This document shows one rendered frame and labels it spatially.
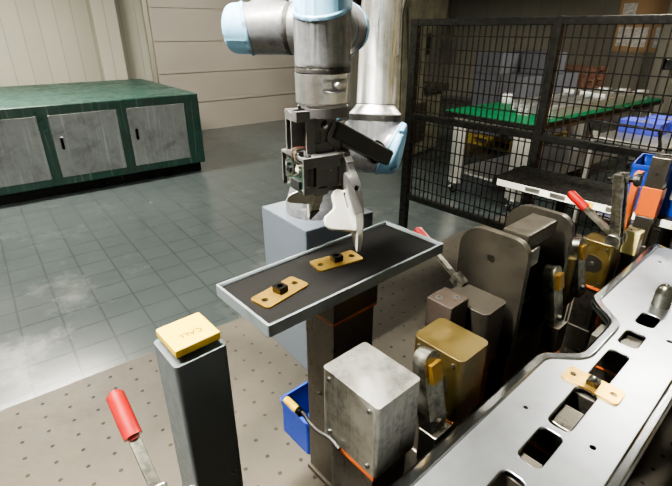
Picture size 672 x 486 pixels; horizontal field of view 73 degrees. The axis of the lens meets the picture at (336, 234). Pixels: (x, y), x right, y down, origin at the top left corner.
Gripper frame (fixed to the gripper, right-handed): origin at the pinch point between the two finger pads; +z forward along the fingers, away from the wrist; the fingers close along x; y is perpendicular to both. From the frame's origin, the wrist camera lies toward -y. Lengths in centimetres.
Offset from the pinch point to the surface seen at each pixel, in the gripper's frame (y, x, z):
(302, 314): 11.4, 10.3, 5.2
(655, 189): -100, 1, 9
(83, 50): -12, -689, -7
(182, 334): 26.3, 6.6, 5.2
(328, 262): 1.3, -0.2, 4.8
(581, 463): -14.4, 37.3, 21.2
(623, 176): -70, 6, 0
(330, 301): 6.5, 9.4, 5.3
